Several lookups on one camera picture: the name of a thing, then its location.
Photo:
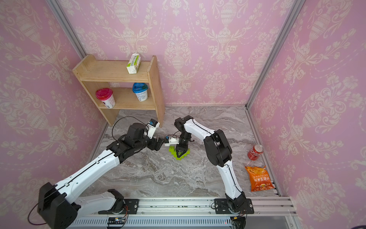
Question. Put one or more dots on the blue lid cup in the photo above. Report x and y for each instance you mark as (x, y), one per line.
(140, 90)

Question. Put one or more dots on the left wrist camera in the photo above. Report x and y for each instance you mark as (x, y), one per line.
(152, 127)

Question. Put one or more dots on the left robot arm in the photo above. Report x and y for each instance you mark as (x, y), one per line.
(61, 204)

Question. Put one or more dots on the aluminium corner profile right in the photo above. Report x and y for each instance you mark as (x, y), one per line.
(285, 30)

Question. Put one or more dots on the aluminium corner profile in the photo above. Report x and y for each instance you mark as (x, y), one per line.
(285, 30)
(61, 17)

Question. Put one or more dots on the orange snack bag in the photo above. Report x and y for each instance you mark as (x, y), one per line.
(259, 178)

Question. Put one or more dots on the red cola can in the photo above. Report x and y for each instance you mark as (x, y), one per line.
(255, 152)

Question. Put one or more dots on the white green carton box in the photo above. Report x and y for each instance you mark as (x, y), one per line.
(134, 63)

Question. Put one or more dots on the green lego brick base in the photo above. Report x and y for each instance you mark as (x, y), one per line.
(177, 155)

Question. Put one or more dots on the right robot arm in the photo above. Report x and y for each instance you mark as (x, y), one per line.
(219, 153)

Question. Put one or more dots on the aluminium corner profile left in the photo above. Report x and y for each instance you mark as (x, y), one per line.
(61, 17)

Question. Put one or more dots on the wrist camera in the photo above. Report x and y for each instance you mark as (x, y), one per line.
(152, 127)
(170, 140)

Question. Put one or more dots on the pink lid cup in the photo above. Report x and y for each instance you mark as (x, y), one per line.
(105, 95)

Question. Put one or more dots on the small circuit board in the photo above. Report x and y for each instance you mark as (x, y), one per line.
(116, 221)

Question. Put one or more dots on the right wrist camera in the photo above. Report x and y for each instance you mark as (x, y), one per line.
(170, 140)

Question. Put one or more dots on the wooden shelf unit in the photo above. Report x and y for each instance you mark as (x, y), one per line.
(97, 74)

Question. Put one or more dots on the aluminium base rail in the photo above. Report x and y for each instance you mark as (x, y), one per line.
(200, 212)

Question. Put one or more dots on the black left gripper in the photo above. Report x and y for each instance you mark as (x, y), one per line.
(154, 146)

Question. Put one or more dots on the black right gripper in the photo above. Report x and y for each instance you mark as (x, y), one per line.
(180, 148)

